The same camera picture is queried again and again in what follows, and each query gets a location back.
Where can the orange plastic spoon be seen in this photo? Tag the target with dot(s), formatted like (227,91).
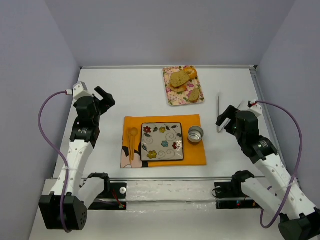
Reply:
(133,132)

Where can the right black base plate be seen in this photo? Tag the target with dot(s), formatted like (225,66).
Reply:
(226,199)

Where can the small herb bread slice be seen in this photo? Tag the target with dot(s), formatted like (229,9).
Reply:
(194,95)

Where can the metal tongs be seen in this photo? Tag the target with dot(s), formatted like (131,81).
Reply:
(219,129)

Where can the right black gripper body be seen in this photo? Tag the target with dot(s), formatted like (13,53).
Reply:
(227,118)

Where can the floral rectangular tray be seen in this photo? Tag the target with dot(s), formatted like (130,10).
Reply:
(180,99)

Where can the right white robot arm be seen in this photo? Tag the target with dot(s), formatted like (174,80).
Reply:
(299,218)

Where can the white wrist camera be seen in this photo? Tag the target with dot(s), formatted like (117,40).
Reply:
(78,91)
(255,108)

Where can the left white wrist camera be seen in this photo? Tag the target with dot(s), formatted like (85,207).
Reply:
(78,91)

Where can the large herb bread slice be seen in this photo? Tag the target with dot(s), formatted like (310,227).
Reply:
(179,78)

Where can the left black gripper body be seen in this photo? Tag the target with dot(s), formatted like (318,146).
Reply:
(104,99)

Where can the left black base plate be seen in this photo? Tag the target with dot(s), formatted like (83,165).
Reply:
(112,200)

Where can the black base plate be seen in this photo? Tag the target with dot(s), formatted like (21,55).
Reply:
(112,200)
(226,199)

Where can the floral square plate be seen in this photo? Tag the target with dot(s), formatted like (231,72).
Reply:
(161,142)

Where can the orange bagel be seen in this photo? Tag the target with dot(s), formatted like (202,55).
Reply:
(191,71)

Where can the metal cup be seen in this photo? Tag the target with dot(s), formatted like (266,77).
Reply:
(195,134)

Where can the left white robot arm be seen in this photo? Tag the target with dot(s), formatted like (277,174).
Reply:
(66,205)

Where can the pale glazed bagel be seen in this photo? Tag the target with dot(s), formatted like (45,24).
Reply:
(179,89)

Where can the orange cartoon placemat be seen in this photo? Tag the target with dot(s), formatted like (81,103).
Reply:
(194,154)

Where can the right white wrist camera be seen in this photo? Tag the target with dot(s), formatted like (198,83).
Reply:
(255,108)

